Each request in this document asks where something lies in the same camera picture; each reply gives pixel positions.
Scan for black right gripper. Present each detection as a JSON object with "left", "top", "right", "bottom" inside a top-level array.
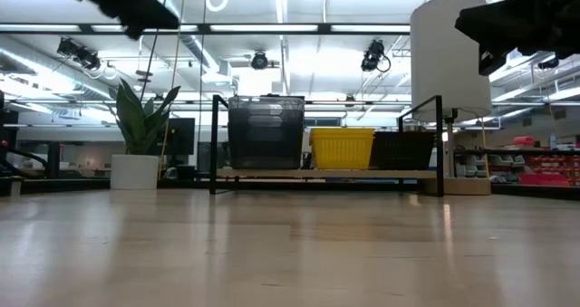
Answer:
[{"left": 455, "top": 0, "right": 580, "bottom": 59}]

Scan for black slotted plastic basket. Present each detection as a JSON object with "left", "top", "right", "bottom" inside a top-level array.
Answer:
[
  {"left": 370, "top": 134, "right": 436, "bottom": 142},
  {"left": 371, "top": 139, "right": 435, "bottom": 171},
  {"left": 369, "top": 130, "right": 437, "bottom": 138}
]

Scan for black-framed wooden shelf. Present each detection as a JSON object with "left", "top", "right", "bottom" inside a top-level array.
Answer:
[{"left": 208, "top": 93, "right": 445, "bottom": 197}]

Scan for white shade table lamp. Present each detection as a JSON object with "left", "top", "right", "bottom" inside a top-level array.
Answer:
[{"left": 410, "top": 0, "right": 493, "bottom": 197}]

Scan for black computer monitor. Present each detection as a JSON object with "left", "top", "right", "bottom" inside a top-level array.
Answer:
[{"left": 161, "top": 117, "right": 197, "bottom": 157}]

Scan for potted green snake plant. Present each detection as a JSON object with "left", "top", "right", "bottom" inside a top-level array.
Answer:
[{"left": 108, "top": 78, "right": 182, "bottom": 192}]

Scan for red bin storage rack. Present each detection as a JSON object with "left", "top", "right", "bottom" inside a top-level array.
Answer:
[{"left": 452, "top": 134, "right": 580, "bottom": 200}]

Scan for black background equipment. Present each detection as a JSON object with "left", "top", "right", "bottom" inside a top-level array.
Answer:
[{"left": 0, "top": 91, "right": 63, "bottom": 197}]

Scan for black rig frame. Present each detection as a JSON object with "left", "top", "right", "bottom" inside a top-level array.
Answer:
[{"left": 0, "top": 23, "right": 411, "bottom": 37}]

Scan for yellow hanging cable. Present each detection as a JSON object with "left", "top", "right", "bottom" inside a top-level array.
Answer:
[{"left": 157, "top": 0, "right": 188, "bottom": 179}]

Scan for black overhead camera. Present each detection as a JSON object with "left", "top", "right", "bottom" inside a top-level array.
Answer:
[{"left": 361, "top": 38, "right": 392, "bottom": 73}]

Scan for round black ceiling camera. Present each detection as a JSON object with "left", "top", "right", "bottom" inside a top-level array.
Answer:
[{"left": 250, "top": 50, "right": 270, "bottom": 71}]

